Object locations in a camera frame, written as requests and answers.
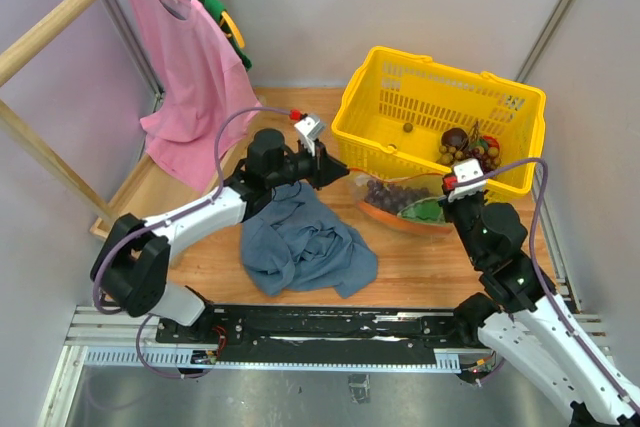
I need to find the dark purple plum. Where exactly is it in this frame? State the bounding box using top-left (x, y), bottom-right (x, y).
top-left (441, 127), bottom-right (468, 151)

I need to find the colourful small toy fruit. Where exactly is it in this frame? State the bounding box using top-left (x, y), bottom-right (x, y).
top-left (479, 135), bottom-right (500, 153)

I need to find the dark red grape bunch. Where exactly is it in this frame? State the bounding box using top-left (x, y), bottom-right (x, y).
top-left (468, 141), bottom-right (501, 173)

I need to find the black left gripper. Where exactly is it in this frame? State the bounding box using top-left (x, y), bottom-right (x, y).
top-left (268, 138), bottom-right (350, 190)

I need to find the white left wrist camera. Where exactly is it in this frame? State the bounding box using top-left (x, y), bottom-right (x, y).
top-left (294, 114), bottom-right (326, 157)

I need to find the blue crumpled cloth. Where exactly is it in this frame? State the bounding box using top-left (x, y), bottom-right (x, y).
top-left (240, 182), bottom-right (378, 298)

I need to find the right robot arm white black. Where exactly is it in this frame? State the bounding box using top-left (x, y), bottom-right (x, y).
top-left (440, 192), bottom-right (639, 426)

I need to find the toy watermelon slice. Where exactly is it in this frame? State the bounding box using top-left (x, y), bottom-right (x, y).
top-left (397, 197), bottom-right (445, 224)

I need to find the pink t-shirt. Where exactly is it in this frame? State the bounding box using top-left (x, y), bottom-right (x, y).
top-left (129, 0), bottom-right (259, 192)

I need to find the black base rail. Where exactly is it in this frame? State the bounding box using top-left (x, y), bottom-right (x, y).
top-left (156, 304), bottom-right (485, 369)

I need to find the wooden clothes rack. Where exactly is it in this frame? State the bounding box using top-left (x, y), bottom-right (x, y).
top-left (1, 0), bottom-right (155, 271)

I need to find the yellow plastic basket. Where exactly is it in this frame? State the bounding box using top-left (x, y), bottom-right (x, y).
top-left (331, 46), bottom-right (546, 179)

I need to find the yellow green hanger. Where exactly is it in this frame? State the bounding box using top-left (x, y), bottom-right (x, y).
top-left (144, 0), bottom-right (254, 72)

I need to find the dark purple grape bunch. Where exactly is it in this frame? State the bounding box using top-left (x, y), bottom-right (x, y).
top-left (364, 180), bottom-right (431, 214)

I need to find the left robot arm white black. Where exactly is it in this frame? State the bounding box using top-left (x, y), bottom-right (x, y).
top-left (90, 129), bottom-right (349, 343)

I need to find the clear zip bag orange seal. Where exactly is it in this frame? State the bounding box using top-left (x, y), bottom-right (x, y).
top-left (348, 168), bottom-right (453, 238)

